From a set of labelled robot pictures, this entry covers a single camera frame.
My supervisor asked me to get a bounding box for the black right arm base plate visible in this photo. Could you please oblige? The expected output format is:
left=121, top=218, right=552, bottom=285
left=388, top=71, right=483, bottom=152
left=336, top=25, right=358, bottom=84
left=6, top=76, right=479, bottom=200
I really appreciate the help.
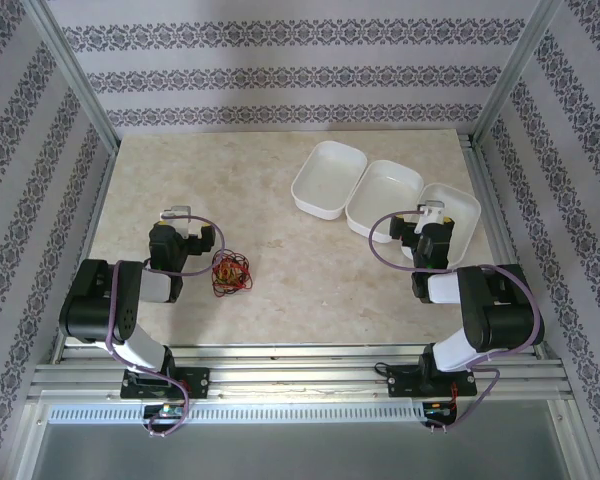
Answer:
left=387, top=364, right=477, bottom=399

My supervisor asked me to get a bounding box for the aluminium frame rail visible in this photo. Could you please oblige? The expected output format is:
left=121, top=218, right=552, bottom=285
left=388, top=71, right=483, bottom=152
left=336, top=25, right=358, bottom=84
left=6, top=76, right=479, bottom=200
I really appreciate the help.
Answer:
left=27, top=343, right=572, bottom=401

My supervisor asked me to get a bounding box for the grey metal panel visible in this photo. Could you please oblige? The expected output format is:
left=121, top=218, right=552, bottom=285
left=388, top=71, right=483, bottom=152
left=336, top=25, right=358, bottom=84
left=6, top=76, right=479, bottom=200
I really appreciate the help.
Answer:
left=29, top=422, right=574, bottom=480

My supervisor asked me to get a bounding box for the slotted grey cable duct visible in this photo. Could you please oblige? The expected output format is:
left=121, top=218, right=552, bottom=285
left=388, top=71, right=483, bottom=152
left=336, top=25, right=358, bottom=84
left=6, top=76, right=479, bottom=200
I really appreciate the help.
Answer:
left=47, top=403, right=426, bottom=422

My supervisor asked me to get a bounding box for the aluminium frame post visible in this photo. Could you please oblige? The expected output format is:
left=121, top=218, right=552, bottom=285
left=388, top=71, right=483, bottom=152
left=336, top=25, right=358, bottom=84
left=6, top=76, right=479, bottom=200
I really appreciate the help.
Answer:
left=27, top=0, right=120, bottom=152
left=472, top=0, right=567, bottom=147

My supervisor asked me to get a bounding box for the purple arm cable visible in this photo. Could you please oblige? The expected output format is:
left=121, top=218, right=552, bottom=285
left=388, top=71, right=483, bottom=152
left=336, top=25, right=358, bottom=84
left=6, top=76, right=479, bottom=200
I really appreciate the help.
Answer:
left=369, top=209, right=544, bottom=435
left=104, top=212, right=226, bottom=440

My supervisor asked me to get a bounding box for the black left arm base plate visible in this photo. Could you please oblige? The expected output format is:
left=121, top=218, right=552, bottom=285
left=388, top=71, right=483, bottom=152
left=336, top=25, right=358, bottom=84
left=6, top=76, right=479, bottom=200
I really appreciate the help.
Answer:
left=121, top=367, right=210, bottom=400

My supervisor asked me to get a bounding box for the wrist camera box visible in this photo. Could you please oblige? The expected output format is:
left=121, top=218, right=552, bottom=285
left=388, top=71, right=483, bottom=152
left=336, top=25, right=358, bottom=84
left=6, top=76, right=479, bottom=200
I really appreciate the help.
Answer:
left=413, top=198, right=445, bottom=235
left=159, top=203, right=194, bottom=236

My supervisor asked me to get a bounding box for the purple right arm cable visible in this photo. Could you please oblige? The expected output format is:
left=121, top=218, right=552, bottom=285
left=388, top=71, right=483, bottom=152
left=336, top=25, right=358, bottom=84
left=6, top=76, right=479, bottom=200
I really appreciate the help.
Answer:
left=369, top=209, right=544, bottom=435

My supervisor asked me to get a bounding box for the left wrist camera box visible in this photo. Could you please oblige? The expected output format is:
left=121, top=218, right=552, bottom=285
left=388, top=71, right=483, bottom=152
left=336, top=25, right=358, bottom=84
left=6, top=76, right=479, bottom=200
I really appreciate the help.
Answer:
left=159, top=203, right=194, bottom=236

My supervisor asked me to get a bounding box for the white plastic tray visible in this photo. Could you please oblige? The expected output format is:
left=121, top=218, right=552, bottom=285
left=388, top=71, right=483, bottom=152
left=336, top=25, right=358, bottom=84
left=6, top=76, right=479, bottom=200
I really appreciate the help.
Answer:
left=290, top=140, right=369, bottom=221
left=344, top=159, right=425, bottom=245
left=400, top=182, right=483, bottom=266

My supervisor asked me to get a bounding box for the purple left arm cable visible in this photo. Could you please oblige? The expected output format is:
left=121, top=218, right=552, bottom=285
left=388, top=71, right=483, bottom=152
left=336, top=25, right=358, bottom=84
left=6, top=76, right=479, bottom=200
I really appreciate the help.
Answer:
left=104, top=212, right=226, bottom=440

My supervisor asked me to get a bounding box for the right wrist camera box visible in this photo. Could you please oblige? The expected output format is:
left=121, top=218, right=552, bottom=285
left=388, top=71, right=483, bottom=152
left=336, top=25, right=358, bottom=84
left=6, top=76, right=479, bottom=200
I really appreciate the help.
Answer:
left=413, top=198, right=445, bottom=235

